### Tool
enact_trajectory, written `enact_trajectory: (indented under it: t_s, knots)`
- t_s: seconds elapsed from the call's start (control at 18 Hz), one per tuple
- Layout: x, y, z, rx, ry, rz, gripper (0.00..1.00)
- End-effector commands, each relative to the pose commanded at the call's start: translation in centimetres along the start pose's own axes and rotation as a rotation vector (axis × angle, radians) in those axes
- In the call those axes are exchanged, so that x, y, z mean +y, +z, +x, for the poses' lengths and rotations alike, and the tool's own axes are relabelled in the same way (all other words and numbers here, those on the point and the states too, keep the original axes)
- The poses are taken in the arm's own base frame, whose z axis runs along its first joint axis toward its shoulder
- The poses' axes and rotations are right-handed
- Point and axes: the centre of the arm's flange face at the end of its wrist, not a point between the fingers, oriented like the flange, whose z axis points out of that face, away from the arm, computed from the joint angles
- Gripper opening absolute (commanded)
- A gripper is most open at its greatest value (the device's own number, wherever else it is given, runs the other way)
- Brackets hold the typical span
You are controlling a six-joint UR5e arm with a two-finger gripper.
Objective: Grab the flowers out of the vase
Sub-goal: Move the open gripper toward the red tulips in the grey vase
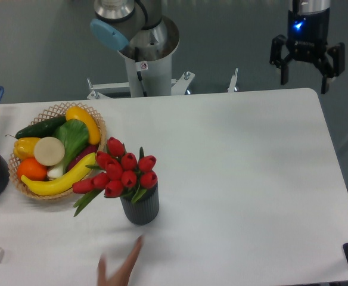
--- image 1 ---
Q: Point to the red tulip bouquet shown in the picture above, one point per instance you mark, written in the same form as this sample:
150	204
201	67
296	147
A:
122	174

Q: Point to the purple eggplant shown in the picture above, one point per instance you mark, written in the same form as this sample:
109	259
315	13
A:
87	150

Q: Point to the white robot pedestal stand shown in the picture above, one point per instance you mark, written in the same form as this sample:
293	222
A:
145	79

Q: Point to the long yellow squash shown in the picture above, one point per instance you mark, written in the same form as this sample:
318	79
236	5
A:
63	183

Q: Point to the green bok choy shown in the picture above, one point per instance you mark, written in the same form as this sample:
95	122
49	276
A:
74	135

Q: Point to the woven wicker basket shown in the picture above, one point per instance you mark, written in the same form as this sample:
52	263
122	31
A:
55	110

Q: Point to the green cucumber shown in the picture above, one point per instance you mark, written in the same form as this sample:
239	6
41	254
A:
41	129

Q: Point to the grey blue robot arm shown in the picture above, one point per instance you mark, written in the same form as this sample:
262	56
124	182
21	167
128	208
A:
146	39

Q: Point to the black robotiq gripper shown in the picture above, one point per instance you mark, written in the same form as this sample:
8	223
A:
306	41

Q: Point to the person's hand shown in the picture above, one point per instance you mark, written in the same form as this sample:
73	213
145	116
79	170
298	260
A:
122	275

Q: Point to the beige round disc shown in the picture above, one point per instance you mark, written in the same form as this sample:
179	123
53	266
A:
49	151

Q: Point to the dark grey ribbed vase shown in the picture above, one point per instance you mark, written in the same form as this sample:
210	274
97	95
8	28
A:
144	210

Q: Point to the yellow squash upper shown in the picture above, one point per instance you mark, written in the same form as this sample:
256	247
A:
82	115

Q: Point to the yellow bell pepper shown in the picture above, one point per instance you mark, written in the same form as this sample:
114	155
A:
24	147

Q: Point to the orange fruit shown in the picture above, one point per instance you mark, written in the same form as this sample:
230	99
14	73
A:
32	169

